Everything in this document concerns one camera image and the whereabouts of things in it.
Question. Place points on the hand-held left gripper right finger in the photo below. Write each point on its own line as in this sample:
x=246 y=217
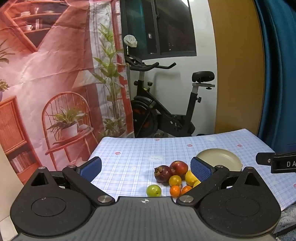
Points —
x=201 y=170

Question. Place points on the blue checked tablecloth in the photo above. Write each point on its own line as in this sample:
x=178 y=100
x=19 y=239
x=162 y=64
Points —
x=129 y=166

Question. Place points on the blue curtain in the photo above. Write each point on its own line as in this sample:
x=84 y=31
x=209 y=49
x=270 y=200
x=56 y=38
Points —
x=279 y=69

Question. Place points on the dark window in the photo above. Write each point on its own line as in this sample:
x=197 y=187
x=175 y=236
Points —
x=171 y=27

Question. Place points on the red apple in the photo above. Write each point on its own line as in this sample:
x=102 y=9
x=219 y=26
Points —
x=179 y=167

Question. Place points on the green apple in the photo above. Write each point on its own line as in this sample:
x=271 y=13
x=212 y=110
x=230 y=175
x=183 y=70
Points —
x=153 y=190

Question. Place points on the white cloth cap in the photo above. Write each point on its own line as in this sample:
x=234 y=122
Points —
x=130 y=40

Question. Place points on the black exercise bike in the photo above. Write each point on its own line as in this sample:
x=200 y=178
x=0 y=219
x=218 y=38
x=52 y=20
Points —
x=148 y=111

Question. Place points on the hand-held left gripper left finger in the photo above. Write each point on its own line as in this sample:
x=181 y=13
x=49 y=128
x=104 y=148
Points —
x=92 y=166

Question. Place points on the printed backdrop cloth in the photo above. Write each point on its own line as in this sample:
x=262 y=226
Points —
x=57 y=58

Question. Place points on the yellow lemon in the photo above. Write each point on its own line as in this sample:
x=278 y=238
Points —
x=190 y=177
x=196 y=184

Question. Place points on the orange tangerine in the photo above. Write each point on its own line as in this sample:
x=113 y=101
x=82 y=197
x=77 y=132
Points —
x=185 y=190
x=175 y=180
x=175 y=190

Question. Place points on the beige round plate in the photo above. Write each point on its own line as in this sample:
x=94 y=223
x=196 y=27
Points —
x=219 y=157

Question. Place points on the dark purple mangosteen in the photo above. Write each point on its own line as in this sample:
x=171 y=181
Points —
x=163 y=173

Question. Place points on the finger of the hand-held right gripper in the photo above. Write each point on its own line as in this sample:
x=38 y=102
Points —
x=263 y=159

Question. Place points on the wooden door panel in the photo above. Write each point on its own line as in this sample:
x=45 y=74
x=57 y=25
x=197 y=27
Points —
x=238 y=69

